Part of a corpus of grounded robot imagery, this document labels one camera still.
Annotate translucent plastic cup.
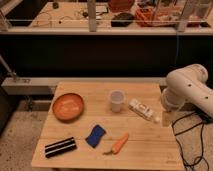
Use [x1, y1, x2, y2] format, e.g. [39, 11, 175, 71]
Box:
[108, 90, 125, 113]

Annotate clear plastic bottle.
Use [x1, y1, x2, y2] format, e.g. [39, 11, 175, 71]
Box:
[128, 99, 160, 123]

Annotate blue sponge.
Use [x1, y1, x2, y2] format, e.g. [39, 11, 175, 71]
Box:
[86, 125, 106, 148]

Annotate black floor cables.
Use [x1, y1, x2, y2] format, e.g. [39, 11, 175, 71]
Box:
[171, 110, 211, 171]

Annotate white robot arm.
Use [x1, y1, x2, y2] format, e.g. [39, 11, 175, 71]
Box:
[161, 64, 213, 118]

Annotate orange pepper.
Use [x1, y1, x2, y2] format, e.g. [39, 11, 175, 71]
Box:
[104, 133, 129, 155]

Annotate black striped box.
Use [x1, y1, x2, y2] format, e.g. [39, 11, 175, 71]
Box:
[45, 137, 77, 158]

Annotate orange bin on bench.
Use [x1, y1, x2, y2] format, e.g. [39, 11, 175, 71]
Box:
[135, 8, 174, 27]

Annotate orange round bowl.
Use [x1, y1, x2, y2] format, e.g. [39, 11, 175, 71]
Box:
[52, 93, 84, 121]

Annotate black object on bench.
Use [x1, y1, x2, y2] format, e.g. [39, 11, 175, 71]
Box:
[111, 12, 134, 27]

